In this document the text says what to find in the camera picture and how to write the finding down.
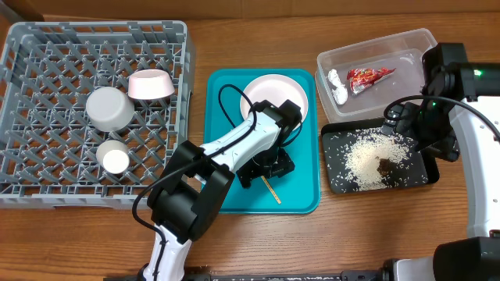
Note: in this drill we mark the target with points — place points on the spilled white rice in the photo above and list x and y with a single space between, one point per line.
371 160

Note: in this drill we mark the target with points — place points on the wooden chopstick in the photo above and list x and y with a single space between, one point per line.
271 190

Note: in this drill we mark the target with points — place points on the teal plastic tray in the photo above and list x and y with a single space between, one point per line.
299 190

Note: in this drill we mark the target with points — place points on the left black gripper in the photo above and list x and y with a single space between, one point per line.
253 171

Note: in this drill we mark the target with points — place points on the white tissue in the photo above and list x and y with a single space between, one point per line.
340 92

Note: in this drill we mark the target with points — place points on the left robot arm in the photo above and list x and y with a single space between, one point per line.
196 180

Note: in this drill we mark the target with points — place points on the black plastic tray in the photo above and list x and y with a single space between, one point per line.
340 175

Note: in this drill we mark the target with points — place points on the grey bowl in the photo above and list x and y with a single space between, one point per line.
109 109

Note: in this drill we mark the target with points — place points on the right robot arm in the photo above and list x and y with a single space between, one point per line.
457 114

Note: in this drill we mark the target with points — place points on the clear plastic bin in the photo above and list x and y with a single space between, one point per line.
400 52

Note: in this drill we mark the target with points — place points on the white paper cup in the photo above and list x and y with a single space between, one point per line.
112 155

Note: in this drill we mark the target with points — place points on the grey dishwasher rack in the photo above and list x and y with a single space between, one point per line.
48 145

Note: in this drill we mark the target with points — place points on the pink bowl with rice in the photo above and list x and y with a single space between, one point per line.
150 84

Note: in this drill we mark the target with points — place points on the black rail at bottom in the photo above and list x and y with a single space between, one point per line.
273 276

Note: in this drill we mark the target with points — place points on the white round plate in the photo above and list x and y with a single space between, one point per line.
276 89

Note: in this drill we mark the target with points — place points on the red snack wrapper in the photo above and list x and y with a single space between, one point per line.
362 78

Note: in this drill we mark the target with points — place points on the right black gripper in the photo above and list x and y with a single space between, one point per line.
408 127

